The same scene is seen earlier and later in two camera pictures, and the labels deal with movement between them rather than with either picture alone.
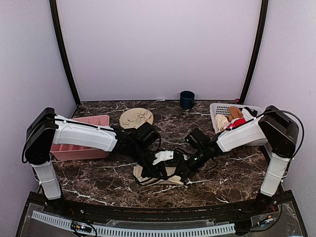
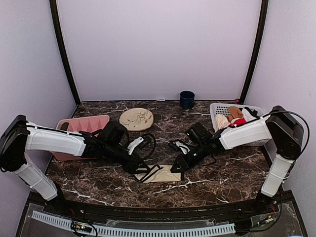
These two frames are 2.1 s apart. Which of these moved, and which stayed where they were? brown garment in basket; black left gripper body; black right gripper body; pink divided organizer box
Moved: black left gripper body
Stayed: black right gripper body; pink divided organizer box; brown garment in basket
